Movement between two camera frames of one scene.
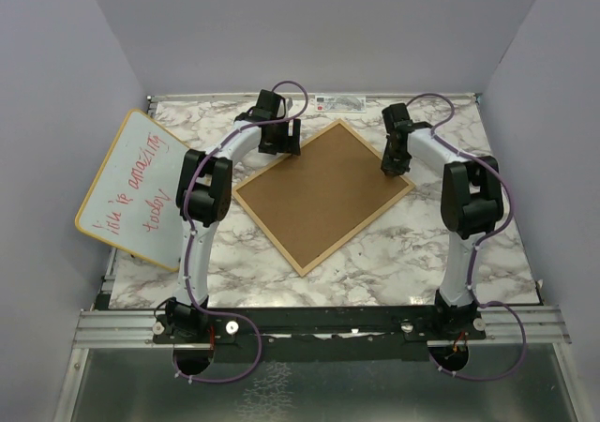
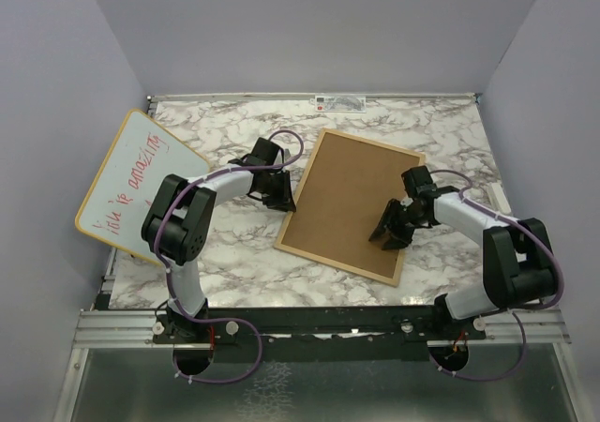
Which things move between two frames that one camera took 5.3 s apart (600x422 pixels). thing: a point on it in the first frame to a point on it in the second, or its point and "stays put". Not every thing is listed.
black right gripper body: x=395 y=161 to x=400 y=219
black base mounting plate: x=326 y=334 stays put
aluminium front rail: x=136 y=328 stays put
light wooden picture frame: x=355 y=230 to x=298 y=197
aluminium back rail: x=315 y=96 stays put
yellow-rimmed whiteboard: x=131 y=203 stays put
